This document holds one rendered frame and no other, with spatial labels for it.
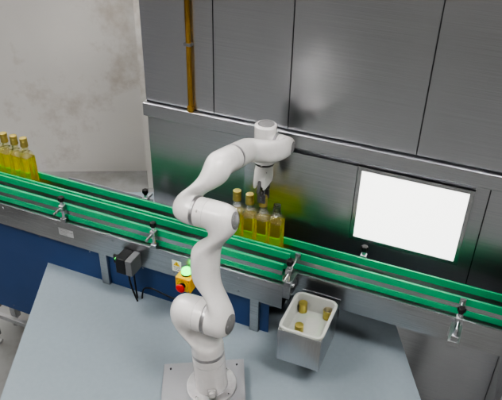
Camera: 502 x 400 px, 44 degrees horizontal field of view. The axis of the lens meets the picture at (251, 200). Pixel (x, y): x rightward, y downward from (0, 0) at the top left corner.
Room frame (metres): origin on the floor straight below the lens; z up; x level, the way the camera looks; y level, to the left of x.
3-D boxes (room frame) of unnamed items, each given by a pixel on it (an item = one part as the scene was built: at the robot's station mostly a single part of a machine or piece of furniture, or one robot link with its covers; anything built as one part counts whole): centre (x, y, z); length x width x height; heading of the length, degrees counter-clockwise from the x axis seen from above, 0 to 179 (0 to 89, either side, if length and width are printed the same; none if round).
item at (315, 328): (1.76, -0.23, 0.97); 0.22 x 0.17 x 0.09; 158
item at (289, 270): (1.90, -0.16, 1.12); 0.17 x 0.03 x 0.12; 158
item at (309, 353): (1.79, -0.24, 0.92); 0.27 x 0.17 x 0.15; 158
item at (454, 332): (1.65, -0.75, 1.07); 0.17 x 0.05 x 0.23; 158
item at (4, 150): (2.57, 1.15, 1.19); 0.06 x 0.06 x 0.28; 68
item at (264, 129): (2.07, -0.05, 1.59); 0.09 x 0.08 x 0.13; 64
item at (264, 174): (2.08, -0.05, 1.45); 0.10 x 0.07 x 0.11; 158
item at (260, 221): (2.08, -0.05, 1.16); 0.06 x 0.06 x 0.21; 68
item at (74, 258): (2.30, 0.62, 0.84); 1.59 x 0.18 x 0.18; 68
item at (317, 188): (2.08, -0.39, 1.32); 0.90 x 0.03 x 0.34; 68
